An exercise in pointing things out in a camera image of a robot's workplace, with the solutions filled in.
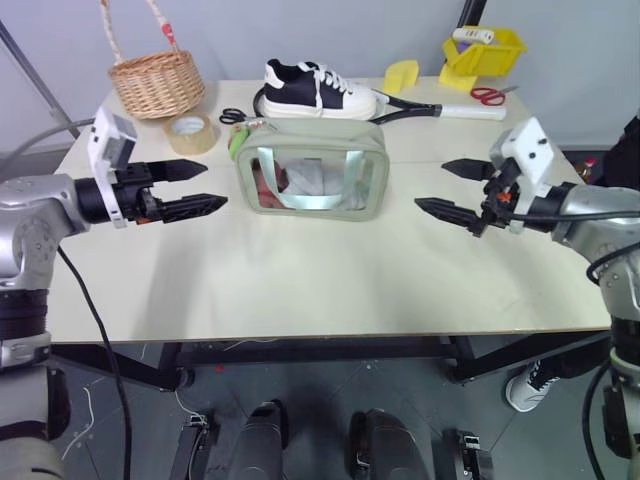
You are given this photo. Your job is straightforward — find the black metal table frame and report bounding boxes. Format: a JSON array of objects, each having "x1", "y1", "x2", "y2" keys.
[{"x1": 47, "y1": 328, "x2": 614, "y2": 392}]

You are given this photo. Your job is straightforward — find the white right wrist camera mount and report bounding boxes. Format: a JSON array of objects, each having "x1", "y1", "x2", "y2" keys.
[{"x1": 488, "y1": 116, "x2": 572, "y2": 235}]

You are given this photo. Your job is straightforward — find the clear green toiletry bag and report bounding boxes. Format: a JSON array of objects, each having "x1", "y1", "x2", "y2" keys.
[{"x1": 233, "y1": 117, "x2": 392, "y2": 222}]

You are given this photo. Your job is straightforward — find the black and white sneaker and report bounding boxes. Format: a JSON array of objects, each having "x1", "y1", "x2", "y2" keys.
[{"x1": 259, "y1": 58, "x2": 379, "y2": 122}]

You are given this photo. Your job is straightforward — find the brown packing tape roll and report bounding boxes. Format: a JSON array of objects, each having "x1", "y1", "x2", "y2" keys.
[{"x1": 163, "y1": 113, "x2": 222, "y2": 157}]

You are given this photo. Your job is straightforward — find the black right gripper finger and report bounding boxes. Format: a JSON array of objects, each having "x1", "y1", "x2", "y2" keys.
[
  {"x1": 414, "y1": 196, "x2": 485, "y2": 237},
  {"x1": 440, "y1": 157, "x2": 498, "y2": 183}
]

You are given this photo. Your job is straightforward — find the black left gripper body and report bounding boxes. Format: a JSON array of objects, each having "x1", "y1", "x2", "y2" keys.
[{"x1": 112, "y1": 162, "x2": 167, "y2": 225}]

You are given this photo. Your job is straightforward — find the black floor stand foot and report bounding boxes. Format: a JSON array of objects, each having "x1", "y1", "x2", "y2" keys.
[
  {"x1": 168, "y1": 409, "x2": 222, "y2": 480},
  {"x1": 441, "y1": 426, "x2": 495, "y2": 480}
]

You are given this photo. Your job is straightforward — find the grey tripod pole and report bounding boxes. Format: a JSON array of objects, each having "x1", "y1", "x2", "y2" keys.
[{"x1": 0, "y1": 19, "x2": 82, "y2": 140}]

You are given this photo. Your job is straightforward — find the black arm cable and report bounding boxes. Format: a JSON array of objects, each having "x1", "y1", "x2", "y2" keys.
[
  {"x1": 507, "y1": 209, "x2": 640, "y2": 284},
  {"x1": 55, "y1": 245, "x2": 135, "y2": 480}
]

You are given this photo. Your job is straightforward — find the wicker basket with rope handle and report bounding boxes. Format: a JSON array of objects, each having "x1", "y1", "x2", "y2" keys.
[{"x1": 98, "y1": 0, "x2": 208, "y2": 122}]

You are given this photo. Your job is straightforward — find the yellow plastic bin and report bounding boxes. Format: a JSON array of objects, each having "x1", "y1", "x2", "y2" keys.
[{"x1": 439, "y1": 26, "x2": 529, "y2": 92}]

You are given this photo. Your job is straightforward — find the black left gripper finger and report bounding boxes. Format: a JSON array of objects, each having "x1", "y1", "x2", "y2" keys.
[
  {"x1": 160, "y1": 193, "x2": 230, "y2": 223},
  {"x1": 147, "y1": 159, "x2": 209, "y2": 186}
]

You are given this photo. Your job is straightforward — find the dark rounded shape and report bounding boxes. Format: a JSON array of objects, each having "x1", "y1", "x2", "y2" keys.
[
  {"x1": 228, "y1": 398, "x2": 292, "y2": 480},
  {"x1": 346, "y1": 408, "x2": 429, "y2": 480}
]

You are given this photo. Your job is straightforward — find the small red object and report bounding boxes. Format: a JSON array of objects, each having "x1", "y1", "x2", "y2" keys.
[{"x1": 573, "y1": 157, "x2": 600, "y2": 182}]

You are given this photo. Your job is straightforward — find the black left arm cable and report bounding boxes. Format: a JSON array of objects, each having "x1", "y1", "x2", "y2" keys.
[{"x1": 55, "y1": 245, "x2": 135, "y2": 480}]

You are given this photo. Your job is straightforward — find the grey hose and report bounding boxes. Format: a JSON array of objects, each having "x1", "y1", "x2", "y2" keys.
[{"x1": 0, "y1": 116, "x2": 97, "y2": 169}]

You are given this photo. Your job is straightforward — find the black racket with white grip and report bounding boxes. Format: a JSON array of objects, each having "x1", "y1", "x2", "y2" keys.
[{"x1": 251, "y1": 88, "x2": 508, "y2": 125}]

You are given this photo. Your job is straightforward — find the yellow curved plastic piece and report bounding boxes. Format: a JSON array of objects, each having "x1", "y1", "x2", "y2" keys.
[{"x1": 383, "y1": 58, "x2": 421, "y2": 94}]

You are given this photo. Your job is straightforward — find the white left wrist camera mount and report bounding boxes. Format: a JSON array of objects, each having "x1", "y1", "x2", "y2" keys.
[{"x1": 88, "y1": 106, "x2": 139, "y2": 230}]

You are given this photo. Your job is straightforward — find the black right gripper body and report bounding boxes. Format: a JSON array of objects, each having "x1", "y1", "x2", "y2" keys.
[{"x1": 479, "y1": 157, "x2": 524, "y2": 237}]

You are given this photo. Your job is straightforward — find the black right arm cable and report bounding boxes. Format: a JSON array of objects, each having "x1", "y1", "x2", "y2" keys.
[{"x1": 507, "y1": 209, "x2": 640, "y2": 284}]

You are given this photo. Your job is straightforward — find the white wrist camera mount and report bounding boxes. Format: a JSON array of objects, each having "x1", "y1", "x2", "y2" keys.
[
  {"x1": 488, "y1": 116, "x2": 572, "y2": 235},
  {"x1": 88, "y1": 106, "x2": 139, "y2": 230}
]

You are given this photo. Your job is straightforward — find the black pole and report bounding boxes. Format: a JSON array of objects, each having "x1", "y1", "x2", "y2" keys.
[{"x1": 458, "y1": 0, "x2": 489, "y2": 27}]

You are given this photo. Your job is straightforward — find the white crumpled paper stuffing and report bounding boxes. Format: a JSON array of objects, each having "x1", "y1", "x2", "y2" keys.
[{"x1": 276, "y1": 156, "x2": 352, "y2": 210}]

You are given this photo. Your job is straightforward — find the person's white shoe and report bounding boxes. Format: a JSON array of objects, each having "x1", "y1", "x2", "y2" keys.
[{"x1": 504, "y1": 356, "x2": 563, "y2": 414}]

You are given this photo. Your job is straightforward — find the red handled scissors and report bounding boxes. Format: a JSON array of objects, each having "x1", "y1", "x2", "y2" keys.
[{"x1": 469, "y1": 84, "x2": 521, "y2": 108}]

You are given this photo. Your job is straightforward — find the black handled scissors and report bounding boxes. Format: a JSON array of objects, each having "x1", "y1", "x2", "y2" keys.
[{"x1": 218, "y1": 106, "x2": 257, "y2": 127}]

